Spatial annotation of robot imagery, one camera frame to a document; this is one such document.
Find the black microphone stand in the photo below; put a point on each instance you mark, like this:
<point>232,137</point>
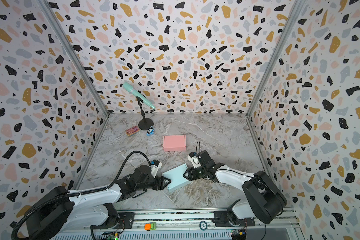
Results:
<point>144,124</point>

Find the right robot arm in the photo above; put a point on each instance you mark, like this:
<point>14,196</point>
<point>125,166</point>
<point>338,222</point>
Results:
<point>264,200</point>

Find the mint paper box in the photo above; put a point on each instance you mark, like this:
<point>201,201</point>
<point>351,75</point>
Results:
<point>176,177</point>

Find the pink paper box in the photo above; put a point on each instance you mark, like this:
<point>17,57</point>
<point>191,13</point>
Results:
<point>174,143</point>

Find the mint green microphone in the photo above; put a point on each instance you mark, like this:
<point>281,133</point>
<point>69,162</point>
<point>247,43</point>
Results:
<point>129,88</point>

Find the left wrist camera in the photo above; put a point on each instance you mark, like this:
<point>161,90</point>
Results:
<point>155,166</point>

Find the small blue toy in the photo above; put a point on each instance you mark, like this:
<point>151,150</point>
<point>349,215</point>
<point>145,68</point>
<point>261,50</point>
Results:
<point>150,131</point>

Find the orange button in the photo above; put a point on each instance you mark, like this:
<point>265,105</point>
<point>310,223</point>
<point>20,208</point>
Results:
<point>150,226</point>

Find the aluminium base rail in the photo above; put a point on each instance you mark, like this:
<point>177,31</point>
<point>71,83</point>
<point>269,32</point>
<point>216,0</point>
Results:
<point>191,224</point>

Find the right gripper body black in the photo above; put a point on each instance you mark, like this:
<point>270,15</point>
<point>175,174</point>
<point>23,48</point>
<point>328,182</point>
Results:
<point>190,174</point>

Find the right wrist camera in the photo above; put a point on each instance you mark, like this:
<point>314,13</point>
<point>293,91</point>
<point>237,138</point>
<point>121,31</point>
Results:
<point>192,157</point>

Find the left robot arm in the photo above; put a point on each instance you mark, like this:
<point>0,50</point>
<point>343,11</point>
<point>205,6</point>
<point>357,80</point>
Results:
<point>64,210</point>

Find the small pink card box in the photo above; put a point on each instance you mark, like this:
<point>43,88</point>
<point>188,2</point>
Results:
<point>132,131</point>

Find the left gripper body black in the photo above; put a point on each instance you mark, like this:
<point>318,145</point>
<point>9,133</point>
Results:
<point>157,182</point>

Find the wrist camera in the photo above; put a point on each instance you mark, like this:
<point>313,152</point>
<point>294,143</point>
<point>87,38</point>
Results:
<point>192,157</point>
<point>155,166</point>

